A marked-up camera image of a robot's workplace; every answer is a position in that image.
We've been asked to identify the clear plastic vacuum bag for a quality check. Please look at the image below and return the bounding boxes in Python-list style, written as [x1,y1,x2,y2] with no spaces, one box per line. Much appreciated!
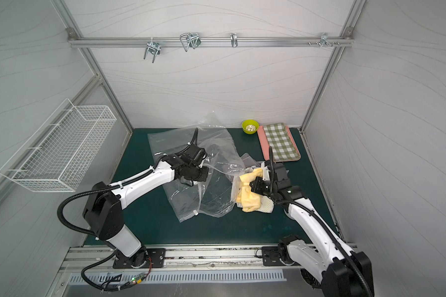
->
[147,111,263,223]

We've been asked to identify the yellow towel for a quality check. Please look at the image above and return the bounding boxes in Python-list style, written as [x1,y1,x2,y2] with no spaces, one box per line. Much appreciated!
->
[235,168,263,212]

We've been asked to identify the grey towel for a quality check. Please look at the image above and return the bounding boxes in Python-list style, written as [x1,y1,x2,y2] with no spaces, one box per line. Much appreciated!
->
[240,153,262,168]

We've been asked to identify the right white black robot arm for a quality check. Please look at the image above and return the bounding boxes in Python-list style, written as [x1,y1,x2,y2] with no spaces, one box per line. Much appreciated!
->
[250,160,375,297]

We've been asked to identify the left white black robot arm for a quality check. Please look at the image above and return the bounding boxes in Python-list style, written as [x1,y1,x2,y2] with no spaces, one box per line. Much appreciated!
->
[83,144,209,268]

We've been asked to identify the green checkered cloth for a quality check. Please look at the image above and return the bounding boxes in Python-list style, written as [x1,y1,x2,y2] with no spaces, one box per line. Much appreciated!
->
[263,123,301,162]

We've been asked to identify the pink tray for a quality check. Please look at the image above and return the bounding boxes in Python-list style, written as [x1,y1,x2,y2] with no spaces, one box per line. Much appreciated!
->
[257,126,296,160]

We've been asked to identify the green small bowl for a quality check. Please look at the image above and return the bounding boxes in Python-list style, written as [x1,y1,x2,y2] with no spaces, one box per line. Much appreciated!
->
[241,120,260,135]

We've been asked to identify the metal hook clamp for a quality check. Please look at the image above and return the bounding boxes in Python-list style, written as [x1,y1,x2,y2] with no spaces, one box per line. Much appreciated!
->
[307,33,340,48]
[179,32,201,52]
[143,39,161,63]
[230,33,238,48]

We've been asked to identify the right black corrugated cable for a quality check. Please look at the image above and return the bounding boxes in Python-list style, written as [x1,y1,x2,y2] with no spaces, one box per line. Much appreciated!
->
[278,200,374,297]

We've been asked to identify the black corrugated cable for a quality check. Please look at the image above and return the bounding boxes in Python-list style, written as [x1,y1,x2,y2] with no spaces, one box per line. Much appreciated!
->
[57,168,155,237]
[278,200,374,297]

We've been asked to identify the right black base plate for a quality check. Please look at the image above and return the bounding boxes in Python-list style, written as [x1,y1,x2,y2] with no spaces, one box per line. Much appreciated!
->
[261,246,285,267]

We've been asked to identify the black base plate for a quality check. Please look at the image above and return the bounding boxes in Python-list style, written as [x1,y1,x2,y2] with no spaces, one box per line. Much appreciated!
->
[261,246,285,267]
[113,247,166,269]

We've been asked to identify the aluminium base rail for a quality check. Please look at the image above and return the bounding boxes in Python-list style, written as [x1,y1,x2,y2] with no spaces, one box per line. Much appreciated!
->
[58,243,278,273]

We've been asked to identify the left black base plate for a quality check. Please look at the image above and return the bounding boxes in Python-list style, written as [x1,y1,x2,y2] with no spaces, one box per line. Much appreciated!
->
[113,247,166,269]

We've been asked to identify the white vented cable duct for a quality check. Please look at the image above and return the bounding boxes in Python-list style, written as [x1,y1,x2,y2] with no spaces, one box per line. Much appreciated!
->
[87,269,287,285]

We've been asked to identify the left black corrugated cable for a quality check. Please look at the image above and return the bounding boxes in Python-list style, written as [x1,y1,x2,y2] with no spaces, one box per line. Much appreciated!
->
[57,168,155,237]

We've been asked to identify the white wire basket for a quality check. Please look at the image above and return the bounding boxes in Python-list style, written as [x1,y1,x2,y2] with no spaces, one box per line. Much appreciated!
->
[0,99,116,193]

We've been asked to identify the aluminium cross rail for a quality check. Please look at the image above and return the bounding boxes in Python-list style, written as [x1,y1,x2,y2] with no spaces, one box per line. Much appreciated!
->
[68,35,355,48]

